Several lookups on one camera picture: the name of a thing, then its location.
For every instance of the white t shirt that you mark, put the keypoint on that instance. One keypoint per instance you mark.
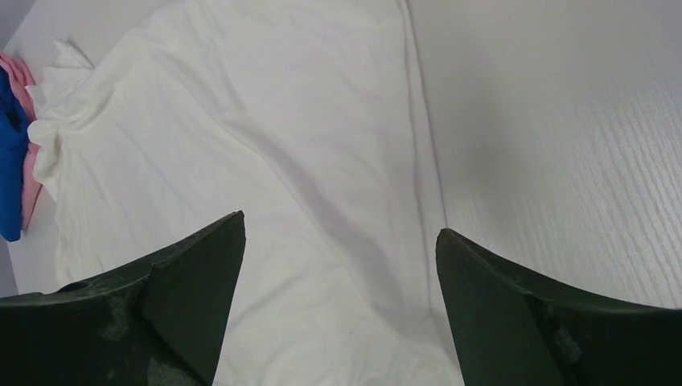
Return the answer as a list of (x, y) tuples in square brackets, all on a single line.
[(306, 116)]

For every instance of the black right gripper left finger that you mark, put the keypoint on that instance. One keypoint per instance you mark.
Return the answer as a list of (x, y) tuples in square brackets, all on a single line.
[(158, 320)]

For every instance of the folded pink t shirt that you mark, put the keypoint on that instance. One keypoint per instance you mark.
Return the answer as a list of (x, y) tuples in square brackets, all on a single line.
[(20, 79)]

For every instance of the folded blue t shirt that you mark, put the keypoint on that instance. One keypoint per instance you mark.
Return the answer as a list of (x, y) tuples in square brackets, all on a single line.
[(14, 144)]

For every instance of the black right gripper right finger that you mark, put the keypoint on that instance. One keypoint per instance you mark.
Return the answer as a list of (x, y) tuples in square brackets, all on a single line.
[(514, 326)]

